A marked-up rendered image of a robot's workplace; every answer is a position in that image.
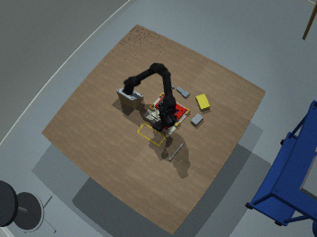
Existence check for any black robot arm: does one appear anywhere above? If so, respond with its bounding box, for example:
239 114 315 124
122 63 177 127

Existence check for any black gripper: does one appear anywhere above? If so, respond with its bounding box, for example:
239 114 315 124
153 114 166 132

